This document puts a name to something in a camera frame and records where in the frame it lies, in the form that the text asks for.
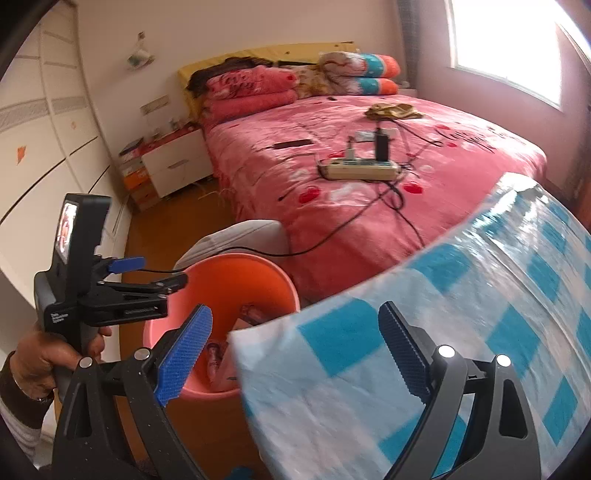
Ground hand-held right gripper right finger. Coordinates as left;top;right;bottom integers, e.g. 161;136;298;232
378;301;542;480

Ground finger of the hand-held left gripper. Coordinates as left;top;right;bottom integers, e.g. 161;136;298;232
98;272;189;302
95;256;147;282

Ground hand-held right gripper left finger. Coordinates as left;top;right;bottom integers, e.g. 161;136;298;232
51;303;214;480

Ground orange plastic bin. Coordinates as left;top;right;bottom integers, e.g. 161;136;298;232
142;251;302;402

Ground person's left forearm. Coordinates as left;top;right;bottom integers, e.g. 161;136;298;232
0;353;56;467

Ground person's left hand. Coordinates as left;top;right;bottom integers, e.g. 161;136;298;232
8;325;114;400

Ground orange boxes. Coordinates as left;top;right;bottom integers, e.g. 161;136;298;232
117;157;160;210

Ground blue white checkered tablecloth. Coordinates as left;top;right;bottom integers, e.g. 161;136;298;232
228;172;591;480

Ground white cushioned stool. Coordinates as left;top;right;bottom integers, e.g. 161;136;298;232
173;220;289;273

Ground white nightstand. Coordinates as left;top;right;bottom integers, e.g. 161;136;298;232
141;127;214;199

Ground white wardrobe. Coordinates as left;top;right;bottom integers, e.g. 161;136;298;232
0;0;116;278

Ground pink bed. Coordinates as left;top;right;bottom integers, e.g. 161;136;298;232
198;90;548;305

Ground beige power strip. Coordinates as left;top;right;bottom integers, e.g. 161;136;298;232
316;157;402;182

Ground dark cloth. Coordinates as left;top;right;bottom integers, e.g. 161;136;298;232
187;56;259;90

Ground gold cloth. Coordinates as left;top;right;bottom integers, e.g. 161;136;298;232
365;102;423;121

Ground rolled floral blankets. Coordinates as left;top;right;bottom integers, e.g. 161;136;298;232
178;42;356;100

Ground yellow floral pillow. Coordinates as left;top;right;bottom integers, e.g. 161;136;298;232
277;65;342;100

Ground grey checked curtain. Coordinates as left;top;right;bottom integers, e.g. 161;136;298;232
397;0;428;90

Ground window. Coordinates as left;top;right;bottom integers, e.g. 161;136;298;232
445;0;583;112

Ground black power cable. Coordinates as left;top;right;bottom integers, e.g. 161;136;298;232
139;175;426;278

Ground wall socket panel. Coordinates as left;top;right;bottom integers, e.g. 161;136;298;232
140;95;169;115

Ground hanging wall ornament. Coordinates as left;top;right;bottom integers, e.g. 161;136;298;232
127;31;155;72

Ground black charger cable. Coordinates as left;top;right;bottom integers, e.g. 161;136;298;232
379;120;444;185

